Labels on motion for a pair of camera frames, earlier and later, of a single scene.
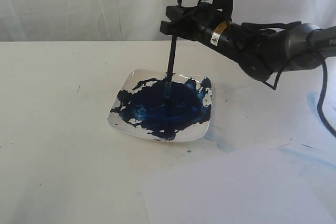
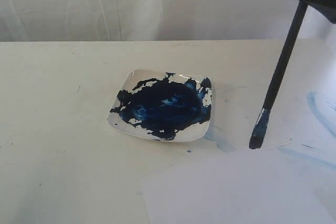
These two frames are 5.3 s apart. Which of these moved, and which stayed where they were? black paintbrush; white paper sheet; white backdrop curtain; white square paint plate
Moved: black paintbrush
Stayed: white square paint plate; white backdrop curtain; white paper sheet
